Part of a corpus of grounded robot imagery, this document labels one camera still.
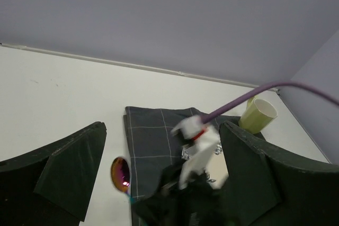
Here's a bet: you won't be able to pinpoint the blue floral plate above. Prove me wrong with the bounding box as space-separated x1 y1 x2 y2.
179 140 228 189

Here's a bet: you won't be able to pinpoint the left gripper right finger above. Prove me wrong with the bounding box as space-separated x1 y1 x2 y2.
219 121 338 225

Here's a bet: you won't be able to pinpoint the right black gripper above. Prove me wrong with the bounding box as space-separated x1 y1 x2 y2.
132 165 238 225

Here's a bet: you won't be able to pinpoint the dark checked cloth napkin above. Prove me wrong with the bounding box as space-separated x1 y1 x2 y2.
124 106 239 225

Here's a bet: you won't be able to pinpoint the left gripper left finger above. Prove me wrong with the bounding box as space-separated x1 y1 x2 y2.
1 122 106 225

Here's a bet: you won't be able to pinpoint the pale yellow paper cup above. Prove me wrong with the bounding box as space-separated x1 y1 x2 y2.
238 96 278 134

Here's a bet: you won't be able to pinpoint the iridescent spoon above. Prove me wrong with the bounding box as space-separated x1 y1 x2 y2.
110 157 135 204

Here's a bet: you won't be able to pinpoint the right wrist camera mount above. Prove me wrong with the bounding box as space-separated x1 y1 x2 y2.
171 115 220 189

